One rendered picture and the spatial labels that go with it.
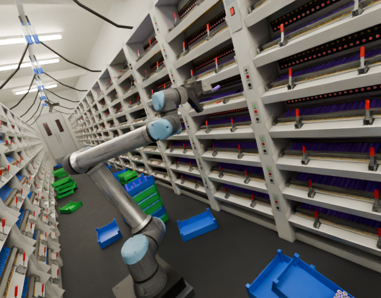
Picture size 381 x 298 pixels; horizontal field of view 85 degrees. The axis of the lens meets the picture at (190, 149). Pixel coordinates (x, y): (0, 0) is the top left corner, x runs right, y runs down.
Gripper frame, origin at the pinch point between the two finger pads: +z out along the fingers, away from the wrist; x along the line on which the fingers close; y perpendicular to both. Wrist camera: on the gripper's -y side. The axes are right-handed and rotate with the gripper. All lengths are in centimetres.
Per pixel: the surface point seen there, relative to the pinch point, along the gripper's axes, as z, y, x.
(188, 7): 25, 60, 33
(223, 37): 10.8, 26.0, -7.1
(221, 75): 11.2, 7.6, 1.0
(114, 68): 14, 64, 188
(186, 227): -16, -104, 55
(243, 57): 10.5, 11.9, -17.8
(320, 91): 12, -12, -51
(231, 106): 12.0, -11.6, -0.7
